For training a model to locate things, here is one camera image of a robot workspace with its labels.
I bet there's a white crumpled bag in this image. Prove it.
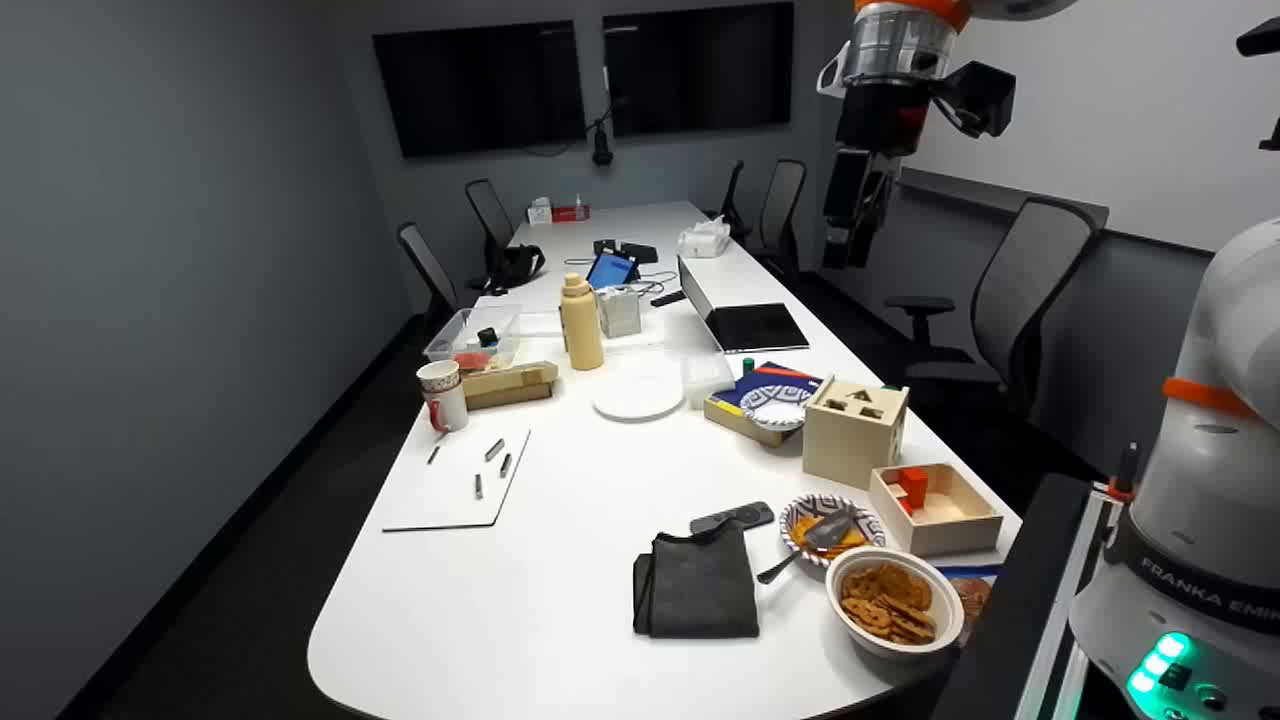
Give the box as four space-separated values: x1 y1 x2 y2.
672 214 735 263

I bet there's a patterned paper bowl with food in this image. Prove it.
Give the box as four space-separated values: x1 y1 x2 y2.
775 493 890 573

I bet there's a black robot stand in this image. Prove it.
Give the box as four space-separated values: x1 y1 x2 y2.
915 473 1137 720

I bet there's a large grey mesh office chair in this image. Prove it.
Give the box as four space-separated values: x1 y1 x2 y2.
883 196 1099 420

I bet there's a blue orange snack packet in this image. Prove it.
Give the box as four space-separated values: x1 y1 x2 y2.
935 556 1003 632

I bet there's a black flat pad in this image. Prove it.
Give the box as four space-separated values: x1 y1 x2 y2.
588 235 662 267

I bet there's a metal spoon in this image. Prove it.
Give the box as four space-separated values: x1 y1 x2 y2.
752 511 859 586

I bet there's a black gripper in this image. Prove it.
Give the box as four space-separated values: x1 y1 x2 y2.
818 75 940 271

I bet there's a beige squeeze bottle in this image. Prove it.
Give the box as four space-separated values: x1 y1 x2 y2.
557 267 612 375

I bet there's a white flat board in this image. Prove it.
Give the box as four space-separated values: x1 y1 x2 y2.
381 420 534 537

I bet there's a blue book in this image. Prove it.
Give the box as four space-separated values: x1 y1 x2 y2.
703 358 828 442

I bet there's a red and white box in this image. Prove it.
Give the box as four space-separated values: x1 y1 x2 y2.
524 191 596 227

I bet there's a small black remote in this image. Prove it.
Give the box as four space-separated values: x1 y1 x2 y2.
685 496 781 542

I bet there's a black wall webcam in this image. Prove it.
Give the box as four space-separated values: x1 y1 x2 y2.
588 110 618 171

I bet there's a wooden shape sorter cube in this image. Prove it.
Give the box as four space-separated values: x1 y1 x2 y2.
799 371 915 493

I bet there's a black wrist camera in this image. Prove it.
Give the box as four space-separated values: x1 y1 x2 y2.
935 57 1019 143

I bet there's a clear plastic container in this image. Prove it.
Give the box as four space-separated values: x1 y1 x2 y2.
420 298 524 369

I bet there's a black bag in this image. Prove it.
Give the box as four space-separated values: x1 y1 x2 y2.
480 235 548 298

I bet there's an open laptop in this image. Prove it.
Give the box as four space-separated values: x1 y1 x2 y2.
672 243 810 356

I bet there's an empty patterned paper bowl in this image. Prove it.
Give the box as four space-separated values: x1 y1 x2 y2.
745 394 810 442

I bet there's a red wooden block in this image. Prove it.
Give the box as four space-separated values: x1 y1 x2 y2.
890 465 935 517

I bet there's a white bowl of pretzels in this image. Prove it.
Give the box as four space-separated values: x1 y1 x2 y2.
818 540 967 668

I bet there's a white jar with red label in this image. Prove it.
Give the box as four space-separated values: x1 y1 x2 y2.
412 356 475 441

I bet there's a small white box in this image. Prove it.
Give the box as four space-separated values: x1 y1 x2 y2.
596 282 647 341

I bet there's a black wall screen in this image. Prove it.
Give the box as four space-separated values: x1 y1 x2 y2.
600 0 799 139
366 16 588 162

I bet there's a shallow wooden tray box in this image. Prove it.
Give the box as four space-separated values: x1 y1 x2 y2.
868 455 1006 561

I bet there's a white metal frame bar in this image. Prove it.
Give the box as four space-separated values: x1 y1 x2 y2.
1014 476 1121 720

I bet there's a white round plate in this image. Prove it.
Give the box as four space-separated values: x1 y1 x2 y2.
588 371 692 429

